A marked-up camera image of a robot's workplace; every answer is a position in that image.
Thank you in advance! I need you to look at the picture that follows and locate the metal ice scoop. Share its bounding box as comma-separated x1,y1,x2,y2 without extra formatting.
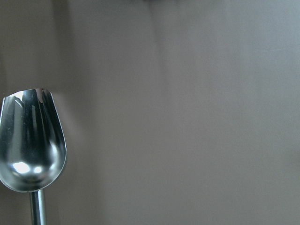
0,88,67,225

